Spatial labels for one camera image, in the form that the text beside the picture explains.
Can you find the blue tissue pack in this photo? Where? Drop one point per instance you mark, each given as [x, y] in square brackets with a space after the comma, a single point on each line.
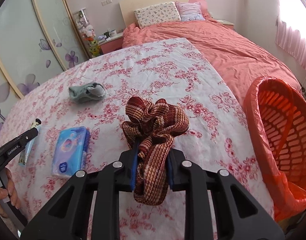
[70, 151]

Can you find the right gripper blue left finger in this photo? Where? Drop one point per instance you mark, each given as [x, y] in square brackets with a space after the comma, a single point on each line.
[133, 165]

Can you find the wall power outlet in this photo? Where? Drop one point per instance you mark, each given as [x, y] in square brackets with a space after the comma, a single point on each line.
[106, 2]

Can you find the grey-green sock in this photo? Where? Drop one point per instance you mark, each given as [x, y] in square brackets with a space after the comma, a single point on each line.
[88, 92]

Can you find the salmon pink bed duvet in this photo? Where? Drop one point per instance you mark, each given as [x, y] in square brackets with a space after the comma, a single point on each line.
[238, 60]

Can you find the orange plastic laundry basket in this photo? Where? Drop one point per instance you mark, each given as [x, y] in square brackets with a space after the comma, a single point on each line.
[276, 117]

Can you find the pink white nightstand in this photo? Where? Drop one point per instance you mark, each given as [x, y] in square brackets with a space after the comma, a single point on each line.
[115, 43]

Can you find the white mug on nightstand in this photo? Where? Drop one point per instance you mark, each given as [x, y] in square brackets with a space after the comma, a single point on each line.
[112, 33]

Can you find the floral red white tablecloth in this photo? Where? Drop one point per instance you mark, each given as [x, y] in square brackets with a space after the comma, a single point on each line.
[174, 70]

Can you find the right side nightstand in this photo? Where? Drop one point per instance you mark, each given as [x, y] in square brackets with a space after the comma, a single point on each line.
[226, 23]

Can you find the floral cream pillow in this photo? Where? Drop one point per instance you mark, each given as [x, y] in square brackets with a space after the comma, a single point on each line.
[158, 13]

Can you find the pink striped pillow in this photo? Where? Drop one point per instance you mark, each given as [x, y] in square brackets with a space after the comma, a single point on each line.
[190, 11]

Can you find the red plaid scrunchie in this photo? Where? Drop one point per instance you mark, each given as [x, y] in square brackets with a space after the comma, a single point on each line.
[154, 126]

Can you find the green frog plush toy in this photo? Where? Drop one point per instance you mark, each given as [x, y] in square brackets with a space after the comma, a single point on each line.
[94, 49]

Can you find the person's left hand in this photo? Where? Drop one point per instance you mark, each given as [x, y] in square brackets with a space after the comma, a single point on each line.
[9, 191]

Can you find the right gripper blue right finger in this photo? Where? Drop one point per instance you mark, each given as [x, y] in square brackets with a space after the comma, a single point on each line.
[170, 170]

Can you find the pink window curtain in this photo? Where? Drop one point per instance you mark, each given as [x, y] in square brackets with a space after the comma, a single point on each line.
[291, 29]

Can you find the glass sliding wardrobe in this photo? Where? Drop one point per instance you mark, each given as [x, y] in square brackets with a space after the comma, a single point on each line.
[37, 42]

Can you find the plush toy display tube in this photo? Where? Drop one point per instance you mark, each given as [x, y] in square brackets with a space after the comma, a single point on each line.
[84, 27]

